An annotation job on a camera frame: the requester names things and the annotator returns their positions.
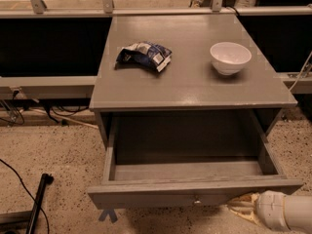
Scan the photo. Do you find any grey top drawer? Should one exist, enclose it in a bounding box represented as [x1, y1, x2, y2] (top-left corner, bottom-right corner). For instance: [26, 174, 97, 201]
[88, 109, 302, 209]

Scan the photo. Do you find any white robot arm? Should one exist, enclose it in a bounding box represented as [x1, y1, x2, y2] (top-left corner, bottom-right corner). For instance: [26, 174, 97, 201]
[227, 190, 312, 234]

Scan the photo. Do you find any cable bundle under rail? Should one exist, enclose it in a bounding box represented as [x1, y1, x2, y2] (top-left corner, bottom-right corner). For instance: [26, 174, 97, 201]
[0, 90, 98, 130]

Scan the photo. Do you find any white bowl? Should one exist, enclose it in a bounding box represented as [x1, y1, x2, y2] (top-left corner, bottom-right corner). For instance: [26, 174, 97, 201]
[210, 42, 252, 75]

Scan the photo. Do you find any grey metal railing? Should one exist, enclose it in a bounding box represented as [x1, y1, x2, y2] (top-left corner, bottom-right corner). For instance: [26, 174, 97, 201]
[0, 0, 312, 20]

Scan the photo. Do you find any black floor pole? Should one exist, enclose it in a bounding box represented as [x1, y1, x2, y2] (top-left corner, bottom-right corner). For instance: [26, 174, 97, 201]
[26, 174, 54, 234]

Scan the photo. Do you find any crumpled blue chip bag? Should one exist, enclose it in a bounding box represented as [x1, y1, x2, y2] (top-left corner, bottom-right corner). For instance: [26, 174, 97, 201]
[116, 41, 172, 72]

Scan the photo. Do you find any grey wooden cabinet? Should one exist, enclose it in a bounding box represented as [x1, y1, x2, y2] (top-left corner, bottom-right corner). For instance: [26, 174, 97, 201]
[90, 15, 296, 140]

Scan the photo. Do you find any black floor cable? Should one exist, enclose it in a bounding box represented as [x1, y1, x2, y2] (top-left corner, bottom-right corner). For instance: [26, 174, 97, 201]
[0, 158, 51, 234]

